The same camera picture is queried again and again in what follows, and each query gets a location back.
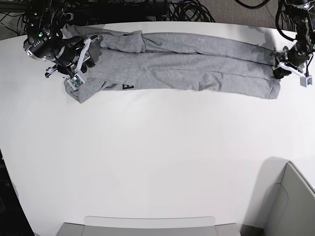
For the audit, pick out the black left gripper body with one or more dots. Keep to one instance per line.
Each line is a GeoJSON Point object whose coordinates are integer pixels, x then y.
{"type": "Point", "coordinates": [294, 57]}

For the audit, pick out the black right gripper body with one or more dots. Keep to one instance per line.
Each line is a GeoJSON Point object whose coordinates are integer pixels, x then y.
{"type": "Point", "coordinates": [64, 54]}

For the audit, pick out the grey T-shirt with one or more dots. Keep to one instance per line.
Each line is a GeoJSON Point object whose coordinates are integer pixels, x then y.
{"type": "Point", "coordinates": [172, 60]}

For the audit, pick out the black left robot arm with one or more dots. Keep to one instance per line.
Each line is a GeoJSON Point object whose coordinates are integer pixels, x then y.
{"type": "Point", "coordinates": [302, 15]}

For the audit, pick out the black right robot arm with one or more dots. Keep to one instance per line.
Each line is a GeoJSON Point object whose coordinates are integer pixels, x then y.
{"type": "Point", "coordinates": [40, 34]}

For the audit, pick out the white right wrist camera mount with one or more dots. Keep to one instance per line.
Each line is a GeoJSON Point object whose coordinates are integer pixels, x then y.
{"type": "Point", "coordinates": [78, 79]}

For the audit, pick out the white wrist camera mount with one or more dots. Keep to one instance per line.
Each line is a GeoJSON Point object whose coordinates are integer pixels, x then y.
{"type": "Point", "coordinates": [305, 78]}
{"type": "Point", "coordinates": [78, 79]}

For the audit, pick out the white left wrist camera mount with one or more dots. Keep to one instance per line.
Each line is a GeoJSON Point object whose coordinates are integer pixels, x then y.
{"type": "Point", "coordinates": [305, 78]}

